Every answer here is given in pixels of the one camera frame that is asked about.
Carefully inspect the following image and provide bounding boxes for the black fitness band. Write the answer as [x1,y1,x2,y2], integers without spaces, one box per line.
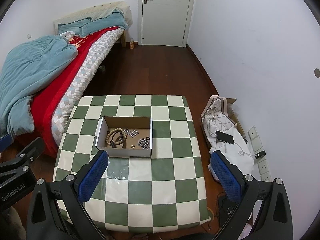
[106,129,125,148]

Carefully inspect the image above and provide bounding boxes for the wooden bead bracelet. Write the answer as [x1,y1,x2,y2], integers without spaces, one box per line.
[105,127,128,149]

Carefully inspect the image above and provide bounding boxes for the thin silver chain bracelet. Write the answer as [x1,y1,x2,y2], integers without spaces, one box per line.
[122,128,139,138]

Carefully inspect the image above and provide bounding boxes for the thick silver chain bracelet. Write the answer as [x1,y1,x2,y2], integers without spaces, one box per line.
[137,138,151,150]

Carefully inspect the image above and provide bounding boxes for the black charger plug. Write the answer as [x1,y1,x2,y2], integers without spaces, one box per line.
[255,151,266,159]

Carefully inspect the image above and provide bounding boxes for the black smartphone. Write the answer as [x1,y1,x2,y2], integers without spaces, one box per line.
[215,131,234,145]

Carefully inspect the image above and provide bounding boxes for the green white checkered tablecloth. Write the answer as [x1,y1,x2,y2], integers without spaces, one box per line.
[53,95,209,232]

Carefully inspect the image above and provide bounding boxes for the red bed sheet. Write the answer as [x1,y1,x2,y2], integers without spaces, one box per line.
[15,27,118,158]

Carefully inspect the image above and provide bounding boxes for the checkered grey white mattress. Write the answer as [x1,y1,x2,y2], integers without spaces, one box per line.
[50,28,125,146]

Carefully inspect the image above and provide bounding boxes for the open cardboard box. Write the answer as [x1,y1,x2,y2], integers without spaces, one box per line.
[95,116,152,158]

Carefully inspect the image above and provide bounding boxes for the white patterned tote bag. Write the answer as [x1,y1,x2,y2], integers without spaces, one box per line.
[201,95,254,174]

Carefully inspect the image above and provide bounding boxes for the teal blanket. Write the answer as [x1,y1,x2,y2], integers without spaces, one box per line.
[1,35,78,138]

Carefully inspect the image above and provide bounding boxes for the teal pillow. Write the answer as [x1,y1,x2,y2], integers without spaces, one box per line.
[58,9,129,37]

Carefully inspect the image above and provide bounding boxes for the small orange bottle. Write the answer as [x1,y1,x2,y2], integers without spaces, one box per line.
[130,38,135,49]

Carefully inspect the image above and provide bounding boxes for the cream headboard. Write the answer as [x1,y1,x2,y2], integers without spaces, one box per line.
[54,1,133,34]

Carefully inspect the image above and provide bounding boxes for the white door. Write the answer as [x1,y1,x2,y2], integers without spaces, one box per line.
[138,0,195,47]

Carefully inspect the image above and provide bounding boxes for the white charging cable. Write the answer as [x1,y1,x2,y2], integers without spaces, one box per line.
[212,134,256,159]

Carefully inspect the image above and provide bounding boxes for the white wall socket strip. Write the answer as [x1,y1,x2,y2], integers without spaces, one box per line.
[248,126,272,182]

